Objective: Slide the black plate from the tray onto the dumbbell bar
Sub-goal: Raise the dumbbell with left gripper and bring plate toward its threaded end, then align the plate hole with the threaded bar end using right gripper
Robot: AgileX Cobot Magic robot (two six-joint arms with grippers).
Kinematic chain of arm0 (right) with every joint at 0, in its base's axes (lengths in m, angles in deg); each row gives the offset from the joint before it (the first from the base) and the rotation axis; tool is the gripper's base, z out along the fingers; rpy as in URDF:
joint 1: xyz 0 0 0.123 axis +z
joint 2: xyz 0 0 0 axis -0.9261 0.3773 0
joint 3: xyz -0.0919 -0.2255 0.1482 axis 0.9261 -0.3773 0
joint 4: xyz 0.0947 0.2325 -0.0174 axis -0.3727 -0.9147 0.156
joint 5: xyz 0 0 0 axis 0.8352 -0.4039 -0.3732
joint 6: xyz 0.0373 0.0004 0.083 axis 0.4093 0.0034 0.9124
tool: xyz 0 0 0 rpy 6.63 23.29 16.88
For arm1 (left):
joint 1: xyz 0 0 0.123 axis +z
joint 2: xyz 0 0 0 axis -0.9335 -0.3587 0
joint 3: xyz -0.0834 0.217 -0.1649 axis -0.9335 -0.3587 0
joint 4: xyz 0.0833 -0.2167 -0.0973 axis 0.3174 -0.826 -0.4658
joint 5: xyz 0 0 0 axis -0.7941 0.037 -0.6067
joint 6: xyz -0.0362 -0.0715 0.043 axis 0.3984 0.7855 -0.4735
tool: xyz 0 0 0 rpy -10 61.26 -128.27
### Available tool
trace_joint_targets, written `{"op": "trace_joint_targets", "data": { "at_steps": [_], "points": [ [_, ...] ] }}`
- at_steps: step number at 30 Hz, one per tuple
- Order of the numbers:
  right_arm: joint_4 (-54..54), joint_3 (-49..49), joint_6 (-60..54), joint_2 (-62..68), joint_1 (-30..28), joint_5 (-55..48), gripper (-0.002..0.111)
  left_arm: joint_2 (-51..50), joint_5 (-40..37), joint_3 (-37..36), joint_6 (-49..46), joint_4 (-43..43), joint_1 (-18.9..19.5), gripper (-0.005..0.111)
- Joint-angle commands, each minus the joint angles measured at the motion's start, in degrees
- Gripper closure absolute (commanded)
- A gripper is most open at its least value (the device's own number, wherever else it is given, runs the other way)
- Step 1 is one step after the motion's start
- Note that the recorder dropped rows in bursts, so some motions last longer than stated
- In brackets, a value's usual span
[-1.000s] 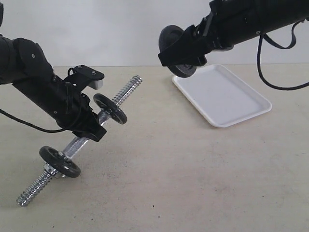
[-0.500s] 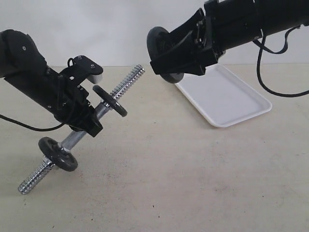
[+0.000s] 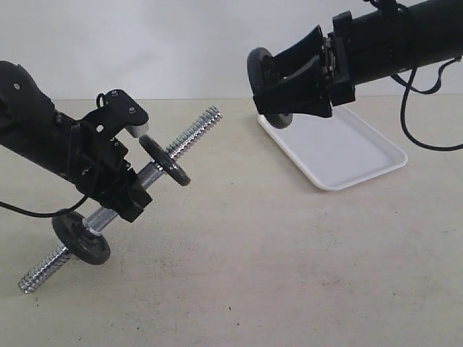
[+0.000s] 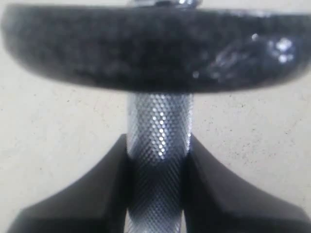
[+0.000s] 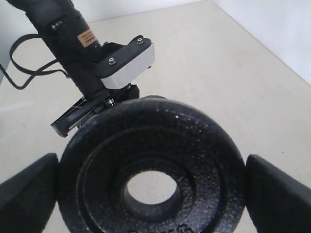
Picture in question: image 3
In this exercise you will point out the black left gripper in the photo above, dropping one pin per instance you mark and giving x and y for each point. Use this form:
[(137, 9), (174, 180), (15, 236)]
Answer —
[(99, 171)]

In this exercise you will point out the black weight plate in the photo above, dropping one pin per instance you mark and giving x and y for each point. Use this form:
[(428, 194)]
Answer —
[(164, 160), (73, 234), (262, 73)]

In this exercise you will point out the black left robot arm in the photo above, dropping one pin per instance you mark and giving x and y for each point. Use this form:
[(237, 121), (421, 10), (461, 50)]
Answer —
[(31, 125)]

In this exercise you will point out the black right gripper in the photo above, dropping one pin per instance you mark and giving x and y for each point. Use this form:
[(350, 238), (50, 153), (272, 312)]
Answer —
[(333, 85)]

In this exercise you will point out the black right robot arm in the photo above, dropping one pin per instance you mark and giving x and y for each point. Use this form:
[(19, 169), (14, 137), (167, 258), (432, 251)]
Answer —
[(392, 40)]

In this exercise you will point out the white rectangular plastic tray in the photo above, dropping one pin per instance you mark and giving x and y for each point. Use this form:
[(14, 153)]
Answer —
[(339, 152)]

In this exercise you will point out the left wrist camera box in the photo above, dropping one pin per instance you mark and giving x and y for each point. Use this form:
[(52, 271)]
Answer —
[(117, 110)]

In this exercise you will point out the chrome threaded dumbbell bar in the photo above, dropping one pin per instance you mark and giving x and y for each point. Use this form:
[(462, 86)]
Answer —
[(102, 217)]

